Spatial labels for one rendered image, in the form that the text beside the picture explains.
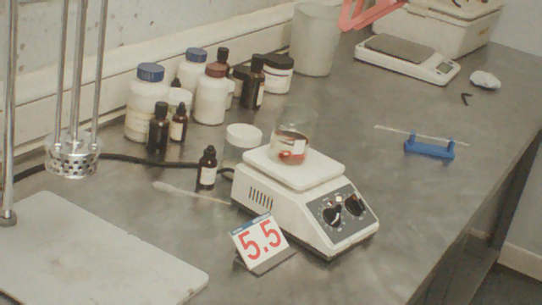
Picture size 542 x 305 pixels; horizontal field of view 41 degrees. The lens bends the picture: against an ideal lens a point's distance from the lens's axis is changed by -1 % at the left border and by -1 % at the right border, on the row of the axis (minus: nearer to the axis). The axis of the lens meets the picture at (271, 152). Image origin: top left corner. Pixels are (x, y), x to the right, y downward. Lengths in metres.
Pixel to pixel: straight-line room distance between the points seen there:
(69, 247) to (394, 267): 0.46
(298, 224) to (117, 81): 0.47
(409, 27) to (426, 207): 1.00
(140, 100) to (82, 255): 0.37
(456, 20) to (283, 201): 1.17
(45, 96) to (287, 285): 0.51
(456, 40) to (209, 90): 0.97
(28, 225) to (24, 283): 0.13
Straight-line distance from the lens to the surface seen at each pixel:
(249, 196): 1.11
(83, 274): 0.94
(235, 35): 1.64
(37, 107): 1.22
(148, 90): 1.25
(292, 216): 1.06
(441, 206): 1.30
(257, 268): 1.00
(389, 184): 1.32
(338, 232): 1.06
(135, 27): 1.42
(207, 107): 1.38
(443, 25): 2.15
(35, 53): 1.24
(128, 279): 0.94
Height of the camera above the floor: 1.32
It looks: 25 degrees down
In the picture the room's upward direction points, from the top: 11 degrees clockwise
